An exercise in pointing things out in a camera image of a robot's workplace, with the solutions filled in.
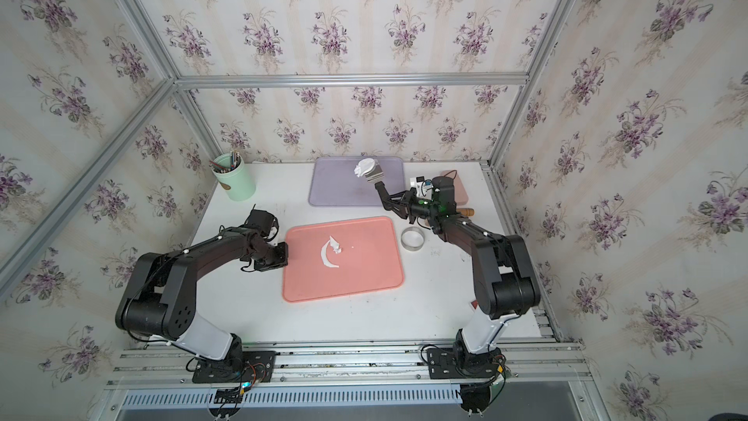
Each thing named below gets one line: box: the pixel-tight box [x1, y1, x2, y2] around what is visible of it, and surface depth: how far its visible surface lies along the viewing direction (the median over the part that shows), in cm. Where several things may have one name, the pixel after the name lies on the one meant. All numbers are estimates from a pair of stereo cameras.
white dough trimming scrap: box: [321, 235, 342, 268], surface depth 95 cm
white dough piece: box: [353, 157, 376, 178], surface depth 105 cm
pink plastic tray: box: [282, 216, 405, 303], surface depth 95 cm
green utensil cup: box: [211, 152, 257, 202], surface depth 103 cm
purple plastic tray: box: [308, 156, 407, 207], surface depth 117 cm
